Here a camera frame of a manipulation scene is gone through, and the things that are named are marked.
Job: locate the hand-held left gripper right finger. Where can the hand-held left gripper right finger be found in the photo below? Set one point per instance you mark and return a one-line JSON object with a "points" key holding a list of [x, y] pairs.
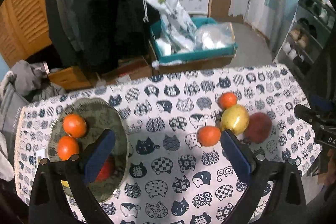
{"points": [[236, 155]]}

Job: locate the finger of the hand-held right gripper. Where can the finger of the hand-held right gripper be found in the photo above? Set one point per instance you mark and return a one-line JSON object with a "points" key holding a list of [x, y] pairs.
{"points": [[320, 103], [305, 113]]}

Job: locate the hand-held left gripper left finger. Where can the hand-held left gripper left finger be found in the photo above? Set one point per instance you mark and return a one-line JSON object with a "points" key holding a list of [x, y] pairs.
{"points": [[101, 158]]}

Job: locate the red apple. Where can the red apple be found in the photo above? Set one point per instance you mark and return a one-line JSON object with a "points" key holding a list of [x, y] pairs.
{"points": [[260, 127], [107, 169]]}

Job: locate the orange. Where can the orange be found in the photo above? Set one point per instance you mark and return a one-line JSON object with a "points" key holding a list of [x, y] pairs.
{"points": [[209, 135], [67, 148], [227, 100], [74, 125]]}

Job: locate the yellow-green apple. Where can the yellow-green apple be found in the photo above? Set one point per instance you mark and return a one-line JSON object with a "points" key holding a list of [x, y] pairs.
{"points": [[234, 119]]}

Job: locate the green glass plate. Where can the green glass plate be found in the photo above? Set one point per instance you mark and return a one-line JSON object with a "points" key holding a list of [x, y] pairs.
{"points": [[89, 113]]}

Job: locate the person's right hand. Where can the person's right hand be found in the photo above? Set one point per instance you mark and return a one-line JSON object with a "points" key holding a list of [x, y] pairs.
{"points": [[330, 171]]}

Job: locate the dark brown coat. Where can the dark brown coat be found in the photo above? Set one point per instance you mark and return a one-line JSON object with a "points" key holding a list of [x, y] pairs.
{"points": [[325, 64]]}

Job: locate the cat print tablecloth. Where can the cat print tablecloth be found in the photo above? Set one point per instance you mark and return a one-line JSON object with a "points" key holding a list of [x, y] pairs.
{"points": [[170, 148]]}

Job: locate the shoe rack with shoes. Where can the shoe rack with shoes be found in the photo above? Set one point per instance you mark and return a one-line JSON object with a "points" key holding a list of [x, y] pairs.
{"points": [[302, 37]]}

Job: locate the wooden drawer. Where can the wooden drawer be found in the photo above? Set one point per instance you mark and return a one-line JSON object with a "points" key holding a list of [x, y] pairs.
{"points": [[71, 78]]}

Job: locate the grey shoe rack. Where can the grey shoe rack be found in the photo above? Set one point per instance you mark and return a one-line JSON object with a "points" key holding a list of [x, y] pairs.
{"points": [[294, 19]]}

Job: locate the grey fabric bag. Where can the grey fabric bag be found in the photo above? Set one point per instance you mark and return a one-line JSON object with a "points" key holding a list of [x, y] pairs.
{"points": [[10, 119]]}

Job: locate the grey clothes pile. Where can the grey clothes pile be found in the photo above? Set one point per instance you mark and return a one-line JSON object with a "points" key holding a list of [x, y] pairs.
{"points": [[31, 79]]}

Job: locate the silver pipe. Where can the silver pipe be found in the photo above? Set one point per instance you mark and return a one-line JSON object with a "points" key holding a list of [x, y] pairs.
{"points": [[278, 3]]}

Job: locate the teal box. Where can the teal box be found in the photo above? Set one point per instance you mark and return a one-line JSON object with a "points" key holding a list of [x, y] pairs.
{"points": [[183, 54]]}

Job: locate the clear plastic bag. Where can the clear plastic bag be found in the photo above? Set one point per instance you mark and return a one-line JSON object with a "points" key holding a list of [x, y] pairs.
{"points": [[214, 36]]}

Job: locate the black hooded coat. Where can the black hooded coat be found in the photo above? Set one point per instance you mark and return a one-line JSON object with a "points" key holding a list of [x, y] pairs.
{"points": [[110, 3]]}

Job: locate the white rice bag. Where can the white rice bag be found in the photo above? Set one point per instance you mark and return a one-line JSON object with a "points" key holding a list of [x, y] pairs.
{"points": [[168, 11]]}

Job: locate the wooden louvered wardrobe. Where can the wooden louvered wardrobe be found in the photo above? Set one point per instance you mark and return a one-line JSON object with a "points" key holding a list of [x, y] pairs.
{"points": [[21, 16]]}

